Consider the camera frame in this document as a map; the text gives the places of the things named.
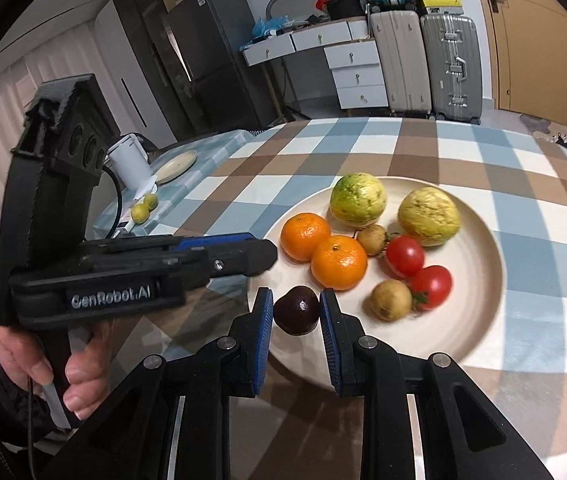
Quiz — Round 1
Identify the dark purple round fruit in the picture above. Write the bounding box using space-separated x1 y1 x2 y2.
274 285 321 336

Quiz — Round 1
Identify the silver suitcase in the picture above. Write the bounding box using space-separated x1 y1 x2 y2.
419 14 484 125

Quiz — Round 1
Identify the blue plastic bag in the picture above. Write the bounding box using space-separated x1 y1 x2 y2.
252 16 291 41

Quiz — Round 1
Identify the orange tangerine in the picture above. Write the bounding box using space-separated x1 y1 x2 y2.
311 234 368 291
280 213 331 262

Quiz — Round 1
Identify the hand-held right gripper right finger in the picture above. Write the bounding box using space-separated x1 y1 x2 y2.
319 290 555 480

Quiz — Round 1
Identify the black cable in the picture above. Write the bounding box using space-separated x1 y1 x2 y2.
100 162 127 239

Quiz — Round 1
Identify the red cherry tomato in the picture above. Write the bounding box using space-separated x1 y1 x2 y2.
385 234 426 279
410 265 453 311

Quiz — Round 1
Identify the yellow-green guava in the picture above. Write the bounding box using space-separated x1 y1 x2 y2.
330 172 387 227
397 187 462 247

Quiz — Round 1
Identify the light blue patterned tablecloth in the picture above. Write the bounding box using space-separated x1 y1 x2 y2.
92 129 264 241

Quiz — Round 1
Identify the wooden door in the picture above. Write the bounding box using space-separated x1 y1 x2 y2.
468 0 567 127

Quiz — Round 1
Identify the white kettle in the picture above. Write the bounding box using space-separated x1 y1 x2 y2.
108 132 157 188

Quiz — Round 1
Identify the large beige round plate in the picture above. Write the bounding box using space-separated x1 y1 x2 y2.
247 176 507 391

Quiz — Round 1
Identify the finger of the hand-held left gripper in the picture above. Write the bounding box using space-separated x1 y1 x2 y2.
184 238 279 291
171 232 257 254

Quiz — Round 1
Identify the dark wardrobe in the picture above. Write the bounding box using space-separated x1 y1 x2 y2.
114 0 199 136

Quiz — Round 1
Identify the small beige plate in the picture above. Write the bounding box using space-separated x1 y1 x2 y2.
155 150 198 185

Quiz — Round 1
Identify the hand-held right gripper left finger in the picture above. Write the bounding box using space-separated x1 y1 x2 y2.
66 287 274 480

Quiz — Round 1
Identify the white desk with drawers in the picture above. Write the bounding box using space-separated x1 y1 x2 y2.
242 17 389 111

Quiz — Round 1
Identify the person's left hand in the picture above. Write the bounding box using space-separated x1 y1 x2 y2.
0 317 117 421

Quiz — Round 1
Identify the small yellow-brown fruit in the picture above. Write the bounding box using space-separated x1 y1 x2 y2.
356 224 389 257
369 279 413 322

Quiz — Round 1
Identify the beige suitcase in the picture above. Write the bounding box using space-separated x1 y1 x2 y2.
369 10 434 117

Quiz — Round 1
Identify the black refrigerator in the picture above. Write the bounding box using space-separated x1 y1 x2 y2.
164 0 277 131

